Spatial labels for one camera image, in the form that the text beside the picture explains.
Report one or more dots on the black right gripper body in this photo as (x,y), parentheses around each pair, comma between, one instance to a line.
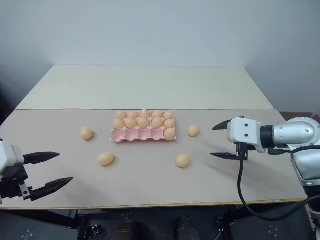
(242,152)

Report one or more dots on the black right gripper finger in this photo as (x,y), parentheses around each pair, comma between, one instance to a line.
(222,125)
(225,155)

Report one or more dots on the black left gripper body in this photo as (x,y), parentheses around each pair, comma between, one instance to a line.
(11,183)

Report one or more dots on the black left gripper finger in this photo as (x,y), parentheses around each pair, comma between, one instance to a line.
(51,187)
(41,157)

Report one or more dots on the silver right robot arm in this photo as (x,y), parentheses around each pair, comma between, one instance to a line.
(297,131)

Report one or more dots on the pink egg tray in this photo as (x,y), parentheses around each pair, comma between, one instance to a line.
(140,136)

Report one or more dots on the tan egg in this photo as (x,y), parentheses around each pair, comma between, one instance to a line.
(182,160)
(169,123)
(105,159)
(86,133)
(170,133)
(132,115)
(130,122)
(121,115)
(168,115)
(157,114)
(144,113)
(157,122)
(143,122)
(118,123)
(193,130)

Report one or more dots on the dark brown rounded shape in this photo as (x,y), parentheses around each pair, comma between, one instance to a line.
(187,228)
(125,230)

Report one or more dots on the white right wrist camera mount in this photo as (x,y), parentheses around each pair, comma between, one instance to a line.
(243,131)

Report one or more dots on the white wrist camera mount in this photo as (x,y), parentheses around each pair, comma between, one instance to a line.
(8,156)
(243,131)

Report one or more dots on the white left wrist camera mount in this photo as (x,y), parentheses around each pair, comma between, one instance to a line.
(8,156)

